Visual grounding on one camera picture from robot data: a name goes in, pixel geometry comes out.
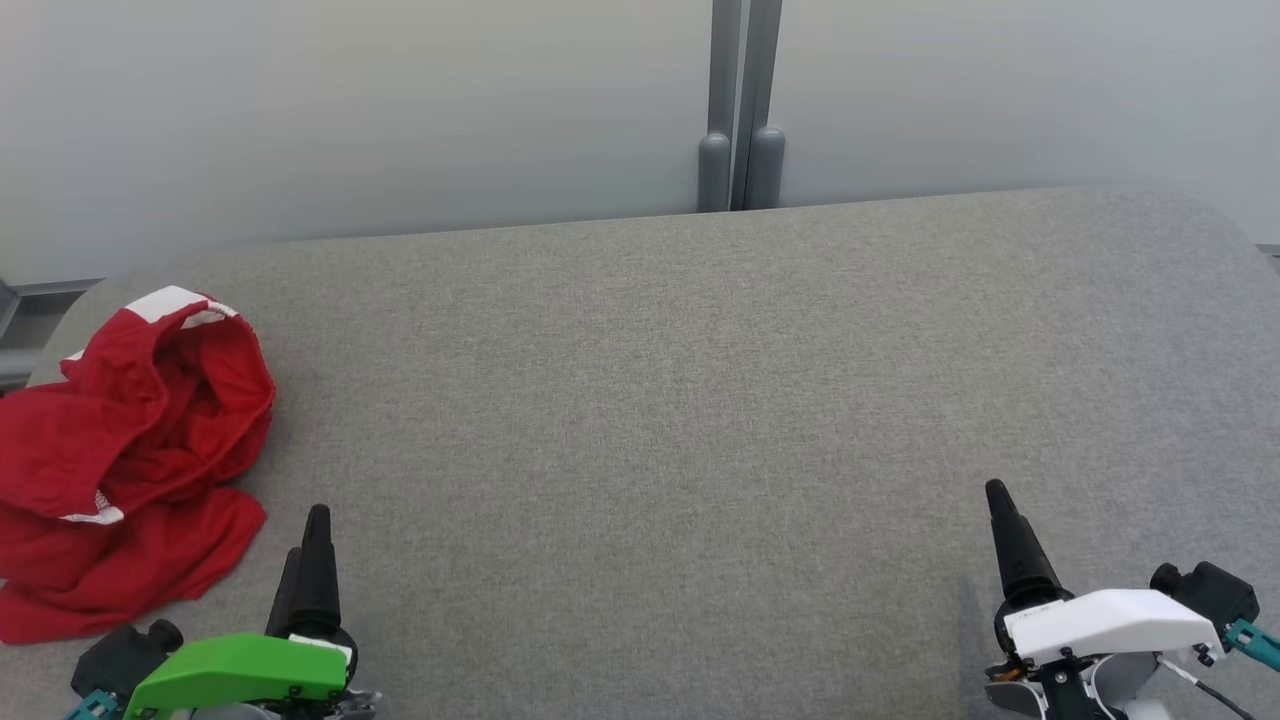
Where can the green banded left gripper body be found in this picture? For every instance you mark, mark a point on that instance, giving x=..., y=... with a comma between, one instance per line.
x=240, y=670

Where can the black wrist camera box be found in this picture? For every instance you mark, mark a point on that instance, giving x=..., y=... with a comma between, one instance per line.
x=115, y=655
x=1215, y=590

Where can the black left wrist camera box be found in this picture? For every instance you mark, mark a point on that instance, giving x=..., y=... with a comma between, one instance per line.
x=115, y=655

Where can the grey metal cart frame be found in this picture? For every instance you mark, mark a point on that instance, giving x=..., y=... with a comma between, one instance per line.
x=15, y=365

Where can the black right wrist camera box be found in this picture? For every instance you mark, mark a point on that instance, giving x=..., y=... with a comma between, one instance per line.
x=1215, y=590

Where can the red jersey with white sleeves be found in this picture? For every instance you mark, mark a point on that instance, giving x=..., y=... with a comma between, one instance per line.
x=140, y=400

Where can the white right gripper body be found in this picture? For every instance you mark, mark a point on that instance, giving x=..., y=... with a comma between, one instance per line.
x=1110, y=620

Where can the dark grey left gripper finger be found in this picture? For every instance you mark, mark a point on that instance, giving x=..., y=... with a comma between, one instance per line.
x=320, y=580
x=285, y=600

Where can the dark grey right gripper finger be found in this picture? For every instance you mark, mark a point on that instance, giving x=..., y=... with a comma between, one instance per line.
x=1020, y=560

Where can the grey partition post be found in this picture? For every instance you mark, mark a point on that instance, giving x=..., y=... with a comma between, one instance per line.
x=765, y=150
x=718, y=150

